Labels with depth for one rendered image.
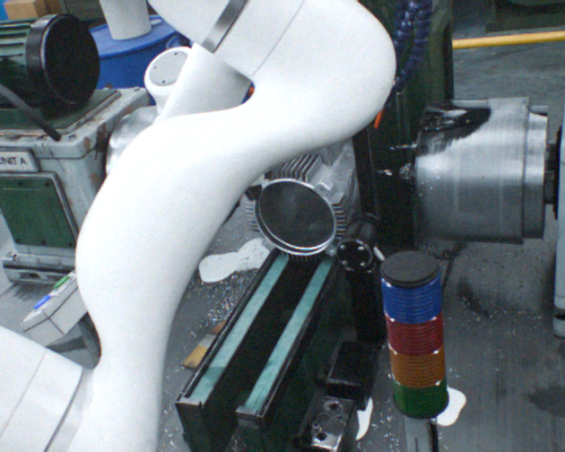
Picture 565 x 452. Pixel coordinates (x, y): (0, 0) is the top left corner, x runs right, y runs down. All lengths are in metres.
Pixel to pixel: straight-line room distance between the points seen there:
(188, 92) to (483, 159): 0.50
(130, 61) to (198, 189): 2.64
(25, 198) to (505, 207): 0.95
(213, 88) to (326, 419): 0.51
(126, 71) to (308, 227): 1.95
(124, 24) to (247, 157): 2.81
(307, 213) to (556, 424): 0.59
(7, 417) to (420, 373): 0.42
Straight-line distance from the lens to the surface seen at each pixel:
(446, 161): 1.15
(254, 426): 1.02
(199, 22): 0.55
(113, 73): 3.18
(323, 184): 1.17
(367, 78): 0.55
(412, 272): 0.71
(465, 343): 1.26
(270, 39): 0.54
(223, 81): 0.87
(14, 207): 1.58
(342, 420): 1.06
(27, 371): 0.58
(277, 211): 1.33
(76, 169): 1.43
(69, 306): 1.08
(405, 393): 0.80
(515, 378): 1.20
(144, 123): 1.40
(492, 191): 1.14
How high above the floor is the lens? 1.63
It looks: 30 degrees down
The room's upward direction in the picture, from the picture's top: 12 degrees counter-clockwise
